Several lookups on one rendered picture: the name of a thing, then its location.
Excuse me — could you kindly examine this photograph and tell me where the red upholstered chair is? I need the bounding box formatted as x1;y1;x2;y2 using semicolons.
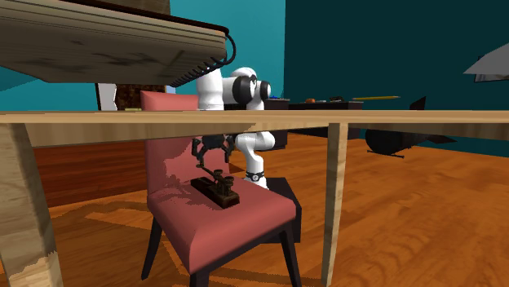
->
139;90;303;287

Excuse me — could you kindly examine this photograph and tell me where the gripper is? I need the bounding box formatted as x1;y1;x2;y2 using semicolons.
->
191;135;237;168

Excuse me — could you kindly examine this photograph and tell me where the dark brown telegraph key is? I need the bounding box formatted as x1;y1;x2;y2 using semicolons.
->
189;168;241;210

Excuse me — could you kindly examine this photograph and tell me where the light wooden table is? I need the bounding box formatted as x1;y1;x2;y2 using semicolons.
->
0;109;509;287

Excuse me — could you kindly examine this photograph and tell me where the black angular object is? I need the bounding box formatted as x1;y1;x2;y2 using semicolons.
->
364;95;458;160

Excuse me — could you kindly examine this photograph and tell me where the yellow pencil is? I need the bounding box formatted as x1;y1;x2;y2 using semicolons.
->
352;95;401;102

